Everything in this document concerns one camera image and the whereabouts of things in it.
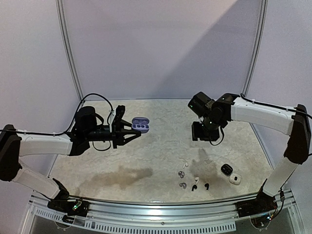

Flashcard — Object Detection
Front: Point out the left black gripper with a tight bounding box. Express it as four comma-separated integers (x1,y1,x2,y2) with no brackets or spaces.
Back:
85,120,141,149

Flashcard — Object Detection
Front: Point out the purple earbud charging case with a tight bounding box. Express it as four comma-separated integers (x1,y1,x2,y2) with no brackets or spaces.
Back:
132,117,150,134

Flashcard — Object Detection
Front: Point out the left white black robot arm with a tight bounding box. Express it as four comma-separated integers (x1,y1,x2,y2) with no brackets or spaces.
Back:
0,105,141,217

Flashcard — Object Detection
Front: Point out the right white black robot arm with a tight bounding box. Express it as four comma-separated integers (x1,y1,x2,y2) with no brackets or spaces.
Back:
188,92,312,221

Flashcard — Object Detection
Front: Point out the black earbud charging case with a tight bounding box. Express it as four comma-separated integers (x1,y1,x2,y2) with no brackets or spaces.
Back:
221,164,233,176

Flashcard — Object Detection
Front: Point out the white earbud charging case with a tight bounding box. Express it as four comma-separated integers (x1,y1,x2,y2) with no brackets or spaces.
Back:
229,174,241,185

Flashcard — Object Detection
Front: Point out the black stem earbud right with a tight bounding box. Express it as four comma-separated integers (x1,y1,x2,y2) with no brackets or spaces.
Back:
204,183,210,191

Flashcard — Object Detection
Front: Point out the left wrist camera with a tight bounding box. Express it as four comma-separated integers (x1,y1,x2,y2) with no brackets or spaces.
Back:
107,105,125,133

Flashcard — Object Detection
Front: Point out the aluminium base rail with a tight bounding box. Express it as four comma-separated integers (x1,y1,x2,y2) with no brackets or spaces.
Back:
21,190,304,234

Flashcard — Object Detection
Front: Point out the right aluminium frame post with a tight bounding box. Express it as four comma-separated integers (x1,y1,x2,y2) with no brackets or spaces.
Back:
242,0,268,96

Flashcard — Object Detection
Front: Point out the aluminium frame post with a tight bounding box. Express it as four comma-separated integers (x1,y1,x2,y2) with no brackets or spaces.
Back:
242,0,268,96
56,0,83,100

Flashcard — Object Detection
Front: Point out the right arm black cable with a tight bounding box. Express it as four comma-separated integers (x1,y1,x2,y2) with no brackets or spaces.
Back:
208,92,312,156

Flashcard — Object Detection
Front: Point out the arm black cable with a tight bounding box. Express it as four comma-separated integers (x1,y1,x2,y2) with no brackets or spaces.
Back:
0,93,115,152
208,92,312,156

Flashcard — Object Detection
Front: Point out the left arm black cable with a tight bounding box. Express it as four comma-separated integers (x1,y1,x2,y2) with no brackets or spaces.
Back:
0,93,115,152

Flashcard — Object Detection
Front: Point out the left aluminium frame post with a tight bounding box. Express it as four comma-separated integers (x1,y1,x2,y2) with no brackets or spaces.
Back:
56,0,83,100

